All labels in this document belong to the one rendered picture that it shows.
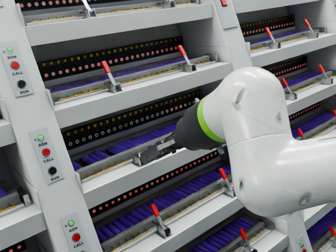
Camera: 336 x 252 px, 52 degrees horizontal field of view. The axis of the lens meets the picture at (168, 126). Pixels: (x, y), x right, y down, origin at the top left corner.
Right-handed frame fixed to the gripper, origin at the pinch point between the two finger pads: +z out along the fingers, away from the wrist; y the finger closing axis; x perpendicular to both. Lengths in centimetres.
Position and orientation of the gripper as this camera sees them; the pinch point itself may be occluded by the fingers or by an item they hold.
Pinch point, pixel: (154, 153)
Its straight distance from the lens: 84.9
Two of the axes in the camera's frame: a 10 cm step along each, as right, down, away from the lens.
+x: -4.1, -9.1, 1.1
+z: -4.8, 3.1, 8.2
